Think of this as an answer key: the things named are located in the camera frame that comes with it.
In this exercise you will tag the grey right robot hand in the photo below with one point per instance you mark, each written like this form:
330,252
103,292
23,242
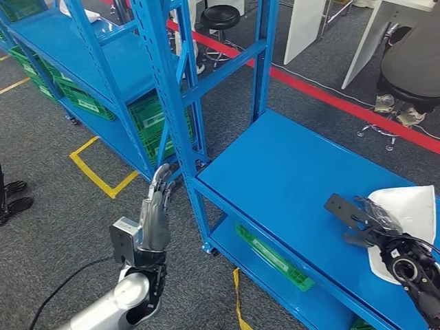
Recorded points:
343,209

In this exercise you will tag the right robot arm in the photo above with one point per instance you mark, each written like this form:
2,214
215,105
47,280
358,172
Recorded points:
405,268

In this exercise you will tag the yellow floor tape strip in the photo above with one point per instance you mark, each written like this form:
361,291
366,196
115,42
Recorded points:
237,296

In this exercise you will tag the white plastic shell part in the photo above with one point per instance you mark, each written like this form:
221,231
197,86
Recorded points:
87,15
412,209

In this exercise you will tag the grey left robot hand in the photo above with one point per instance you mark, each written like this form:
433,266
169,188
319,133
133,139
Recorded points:
155,227

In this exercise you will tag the green plastic crate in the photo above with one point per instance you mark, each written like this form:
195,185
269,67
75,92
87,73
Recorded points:
20,9
275,259
148,123
31,68
361,325
84,102

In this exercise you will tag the white desk side panel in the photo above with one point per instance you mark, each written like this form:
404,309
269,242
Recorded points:
303,27

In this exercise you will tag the white desk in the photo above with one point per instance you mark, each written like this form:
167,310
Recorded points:
364,41

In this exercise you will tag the yellow floor tape corner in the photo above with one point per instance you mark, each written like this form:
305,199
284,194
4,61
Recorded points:
90,176

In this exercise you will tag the blue metal shelf rack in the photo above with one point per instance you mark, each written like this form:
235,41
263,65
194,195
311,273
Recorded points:
275,173
69,50

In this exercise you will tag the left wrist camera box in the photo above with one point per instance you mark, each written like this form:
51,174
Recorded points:
124,241

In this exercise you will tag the seated person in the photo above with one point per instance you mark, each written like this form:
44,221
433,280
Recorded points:
416,50

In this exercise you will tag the black round stool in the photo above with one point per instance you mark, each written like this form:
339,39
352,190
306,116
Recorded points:
416,101
220,16

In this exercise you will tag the yellow floor tape line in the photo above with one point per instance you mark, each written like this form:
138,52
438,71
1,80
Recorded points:
15,85
4,58

